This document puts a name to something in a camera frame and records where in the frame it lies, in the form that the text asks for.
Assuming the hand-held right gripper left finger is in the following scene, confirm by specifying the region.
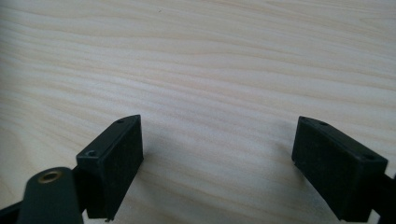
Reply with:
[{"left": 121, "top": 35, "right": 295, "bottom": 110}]
[{"left": 73, "top": 114, "right": 145, "bottom": 222}]

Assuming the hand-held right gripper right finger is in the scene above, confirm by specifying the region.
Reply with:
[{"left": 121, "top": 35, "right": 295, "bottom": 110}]
[{"left": 291, "top": 116, "right": 396, "bottom": 223}]

